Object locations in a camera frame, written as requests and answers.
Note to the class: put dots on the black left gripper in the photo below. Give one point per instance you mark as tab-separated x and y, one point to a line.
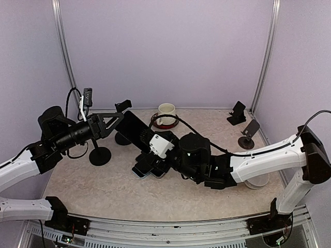
96	120

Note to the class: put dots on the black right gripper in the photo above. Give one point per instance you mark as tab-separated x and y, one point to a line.
154	161

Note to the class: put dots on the tall black clamp phone stand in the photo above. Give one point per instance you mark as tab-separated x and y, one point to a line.
122	108

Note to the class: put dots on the black folding phone stand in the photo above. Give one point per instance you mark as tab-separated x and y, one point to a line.
237	115

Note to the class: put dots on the black plate phone stand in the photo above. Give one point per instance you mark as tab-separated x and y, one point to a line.
246	141

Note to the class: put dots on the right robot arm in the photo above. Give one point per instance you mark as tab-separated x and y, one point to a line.
304	152

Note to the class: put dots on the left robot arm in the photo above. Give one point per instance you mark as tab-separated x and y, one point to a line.
34	159

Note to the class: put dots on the short black phone stand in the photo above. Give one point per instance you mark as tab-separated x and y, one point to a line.
99	156

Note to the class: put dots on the light blue bottom phone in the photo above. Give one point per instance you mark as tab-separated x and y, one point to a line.
139	174

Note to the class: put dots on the red round coaster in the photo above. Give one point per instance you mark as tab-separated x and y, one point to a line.
163	126

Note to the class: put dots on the white ceramic mug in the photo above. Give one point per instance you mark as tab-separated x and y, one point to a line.
166	109

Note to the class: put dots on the white bowl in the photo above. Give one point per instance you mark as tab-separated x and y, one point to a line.
257	182

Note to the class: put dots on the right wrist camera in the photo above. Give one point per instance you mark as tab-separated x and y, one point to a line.
159	146

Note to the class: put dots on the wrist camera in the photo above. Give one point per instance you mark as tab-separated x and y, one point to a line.
85	104
159	146

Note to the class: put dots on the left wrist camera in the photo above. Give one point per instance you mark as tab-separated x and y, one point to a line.
85	104

